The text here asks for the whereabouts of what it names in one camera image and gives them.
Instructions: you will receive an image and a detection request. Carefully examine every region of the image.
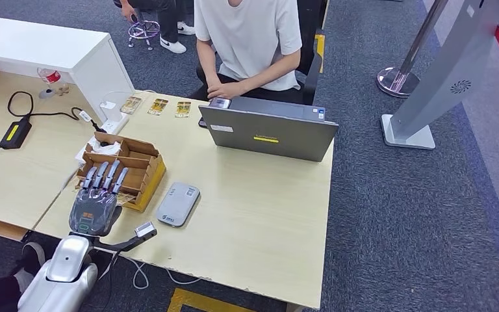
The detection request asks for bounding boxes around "person's right hand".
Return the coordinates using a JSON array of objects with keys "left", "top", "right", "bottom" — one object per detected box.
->
[{"left": 206, "top": 81, "right": 225, "bottom": 99}]

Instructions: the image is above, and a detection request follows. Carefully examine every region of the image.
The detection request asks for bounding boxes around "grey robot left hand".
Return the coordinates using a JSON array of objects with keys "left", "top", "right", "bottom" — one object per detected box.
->
[{"left": 68, "top": 160, "right": 130, "bottom": 238}]

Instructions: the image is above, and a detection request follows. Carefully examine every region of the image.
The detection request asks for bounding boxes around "person's left hand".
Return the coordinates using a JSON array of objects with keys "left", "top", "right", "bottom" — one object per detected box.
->
[{"left": 214, "top": 81, "right": 248, "bottom": 100}]

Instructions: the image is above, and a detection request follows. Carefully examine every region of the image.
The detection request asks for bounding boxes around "yellow patterned card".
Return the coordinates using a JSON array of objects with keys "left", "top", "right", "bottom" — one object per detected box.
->
[
  {"left": 174, "top": 101, "right": 193, "bottom": 119},
  {"left": 147, "top": 97, "right": 170, "bottom": 116},
  {"left": 120, "top": 96, "right": 143, "bottom": 116}
]

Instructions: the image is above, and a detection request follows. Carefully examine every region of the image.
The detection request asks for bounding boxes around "white room key card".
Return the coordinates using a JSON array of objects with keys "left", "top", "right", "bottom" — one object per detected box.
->
[{"left": 116, "top": 191, "right": 136, "bottom": 209}]

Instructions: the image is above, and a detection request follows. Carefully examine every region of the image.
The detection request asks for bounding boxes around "grey card reader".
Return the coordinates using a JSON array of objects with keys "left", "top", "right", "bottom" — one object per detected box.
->
[{"left": 156, "top": 181, "right": 201, "bottom": 228}]

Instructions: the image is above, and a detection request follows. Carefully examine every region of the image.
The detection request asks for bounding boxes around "grey laptop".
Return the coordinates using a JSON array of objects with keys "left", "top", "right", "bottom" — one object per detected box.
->
[{"left": 198, "top": 96, "right": 340, "bottom": 163}]

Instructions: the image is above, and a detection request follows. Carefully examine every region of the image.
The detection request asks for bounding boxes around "cardboard desk organizer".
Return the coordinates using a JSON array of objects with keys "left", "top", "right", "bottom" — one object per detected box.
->
[{"left": 73, "top": 131, "right": 167, "bottom": 214}]

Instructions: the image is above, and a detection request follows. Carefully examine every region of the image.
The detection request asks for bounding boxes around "white power strip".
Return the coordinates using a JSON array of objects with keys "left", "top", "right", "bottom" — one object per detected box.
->
[{"left": 99, "top": 112, "right": 130, "bottom": 136}]

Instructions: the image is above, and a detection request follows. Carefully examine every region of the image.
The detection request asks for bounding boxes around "black chair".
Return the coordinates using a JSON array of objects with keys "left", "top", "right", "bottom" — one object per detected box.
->
[{"left": 296, "top": 0, "right": 330, "bottom": 107}]

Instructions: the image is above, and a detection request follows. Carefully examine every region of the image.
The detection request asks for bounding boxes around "white charger plug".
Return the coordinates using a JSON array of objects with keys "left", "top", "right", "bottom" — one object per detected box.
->
[{"left": 99, "top": 101, "right": 123, "bottom": 123}]

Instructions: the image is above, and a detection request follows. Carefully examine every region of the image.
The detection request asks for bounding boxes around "black power adapter yellow label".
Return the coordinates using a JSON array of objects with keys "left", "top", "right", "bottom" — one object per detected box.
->
[{"left": 0, "top": 117, "right": 33, "bottom": 150}]

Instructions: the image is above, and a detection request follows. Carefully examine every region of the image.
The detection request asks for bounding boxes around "clear bottle red label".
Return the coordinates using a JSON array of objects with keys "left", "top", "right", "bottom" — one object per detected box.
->
[{"left": 37, "top": 67, "right": 62, "bottom": 85}]

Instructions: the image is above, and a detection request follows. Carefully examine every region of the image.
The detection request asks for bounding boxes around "white counter shelf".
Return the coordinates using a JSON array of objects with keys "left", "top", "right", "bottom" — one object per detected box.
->
[{"left": 0, "top": 14, "right": 136, "bottom": 123}]

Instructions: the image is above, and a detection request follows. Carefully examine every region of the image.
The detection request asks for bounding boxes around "grey kiosk stand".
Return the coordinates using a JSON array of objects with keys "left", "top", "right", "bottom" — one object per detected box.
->
[{"left": 380, "top": 0, "right": 499, "bottom": 150}]

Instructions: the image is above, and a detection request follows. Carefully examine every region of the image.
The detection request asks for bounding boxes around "black camera bracket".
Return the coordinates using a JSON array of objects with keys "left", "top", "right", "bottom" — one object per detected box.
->
[{"left": 92, "top": 231, "right": 158, "bottom": 254}]

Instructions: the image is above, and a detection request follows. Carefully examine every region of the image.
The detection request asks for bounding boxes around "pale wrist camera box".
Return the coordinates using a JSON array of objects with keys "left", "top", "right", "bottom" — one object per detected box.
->
[{"left": 134, "top": 222, "right": 158, "bottom": 239}]

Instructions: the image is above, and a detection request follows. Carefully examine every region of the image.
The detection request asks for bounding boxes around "black looped adapter cable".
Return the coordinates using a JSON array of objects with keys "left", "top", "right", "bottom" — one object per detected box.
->
[{"left": 6, "top": 91, "right": 109, "bottom": 135}]

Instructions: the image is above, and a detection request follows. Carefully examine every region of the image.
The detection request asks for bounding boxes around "white cable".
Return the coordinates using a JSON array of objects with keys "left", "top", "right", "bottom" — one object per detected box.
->
[{"left": 127, "top": 257, "right": 203, "bottom": 290}]

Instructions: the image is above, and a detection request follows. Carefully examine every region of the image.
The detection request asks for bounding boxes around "chrome stanchion post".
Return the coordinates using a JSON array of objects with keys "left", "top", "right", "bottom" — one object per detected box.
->
[{"left": 376, "top": 0, "right": 453, "bottom": 99}]

